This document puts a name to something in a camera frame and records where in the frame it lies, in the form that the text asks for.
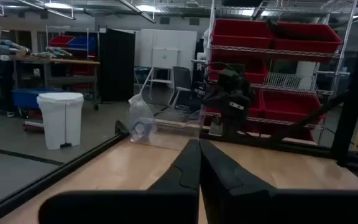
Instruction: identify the clear bag with dark roll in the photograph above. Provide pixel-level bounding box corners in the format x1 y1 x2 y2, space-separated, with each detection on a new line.
127 93 158 144

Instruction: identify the clear plastic storage box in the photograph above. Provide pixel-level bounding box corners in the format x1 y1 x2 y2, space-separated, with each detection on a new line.
154 108 205 147

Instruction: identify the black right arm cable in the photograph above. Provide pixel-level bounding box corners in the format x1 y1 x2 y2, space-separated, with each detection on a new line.
201 61 239 82

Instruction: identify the small red bin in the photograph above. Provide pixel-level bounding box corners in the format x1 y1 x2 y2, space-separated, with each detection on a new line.
48 35 75 48

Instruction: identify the grey office chair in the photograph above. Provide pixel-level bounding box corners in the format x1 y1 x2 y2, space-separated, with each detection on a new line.
167 65 195 110

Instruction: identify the small blue bin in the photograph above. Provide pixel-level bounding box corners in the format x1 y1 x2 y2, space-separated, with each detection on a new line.
67 36 96 52

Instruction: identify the chrome wire shelf rack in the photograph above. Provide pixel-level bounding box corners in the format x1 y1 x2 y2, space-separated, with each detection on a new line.
202 0 358 146

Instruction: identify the white pedal trash bin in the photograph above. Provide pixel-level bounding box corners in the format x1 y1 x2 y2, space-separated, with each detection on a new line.
36 91 85 151

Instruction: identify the large blue plastic tub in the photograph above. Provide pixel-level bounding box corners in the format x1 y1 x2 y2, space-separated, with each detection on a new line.
11 88 65 110

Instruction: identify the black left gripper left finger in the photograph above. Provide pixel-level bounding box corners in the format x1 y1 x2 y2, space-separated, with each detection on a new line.
38 139 201 224

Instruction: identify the red plastic storage bin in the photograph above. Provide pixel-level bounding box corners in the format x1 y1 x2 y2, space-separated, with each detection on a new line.
267 21 344 54
259 89 326 123
211 18 273 50
208 55 269 85

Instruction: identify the black tall partition panel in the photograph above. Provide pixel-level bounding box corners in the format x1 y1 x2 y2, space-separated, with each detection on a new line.
99 28 136 102

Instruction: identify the wooden top workbench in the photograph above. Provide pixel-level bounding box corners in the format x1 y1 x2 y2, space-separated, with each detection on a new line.
11 55 101 110

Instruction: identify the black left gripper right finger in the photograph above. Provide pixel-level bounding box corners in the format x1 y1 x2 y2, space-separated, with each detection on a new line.
199 139 358 224

